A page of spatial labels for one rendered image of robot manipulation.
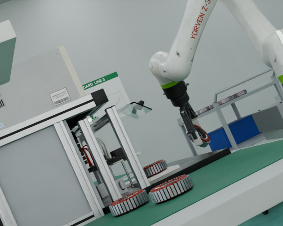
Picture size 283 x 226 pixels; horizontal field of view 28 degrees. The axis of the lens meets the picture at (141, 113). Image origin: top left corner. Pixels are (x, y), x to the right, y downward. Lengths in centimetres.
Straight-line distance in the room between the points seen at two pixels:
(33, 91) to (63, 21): 584
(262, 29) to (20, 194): 116
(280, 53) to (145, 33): 586
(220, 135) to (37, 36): 353
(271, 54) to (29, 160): 97
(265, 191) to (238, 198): 6
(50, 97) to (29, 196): 36
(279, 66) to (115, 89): 559
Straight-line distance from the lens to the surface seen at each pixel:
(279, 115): 198
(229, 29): 837
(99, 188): 219
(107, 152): 197
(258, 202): 108
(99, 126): 203
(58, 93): 192
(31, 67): 193
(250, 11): 232
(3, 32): 103
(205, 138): 241
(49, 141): 176
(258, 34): 231
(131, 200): 153
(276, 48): 213
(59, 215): 176
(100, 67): 763
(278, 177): 111
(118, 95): 760
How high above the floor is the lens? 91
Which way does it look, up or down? 2 degrees up
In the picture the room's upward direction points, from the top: 24 degrees counter-clockwise
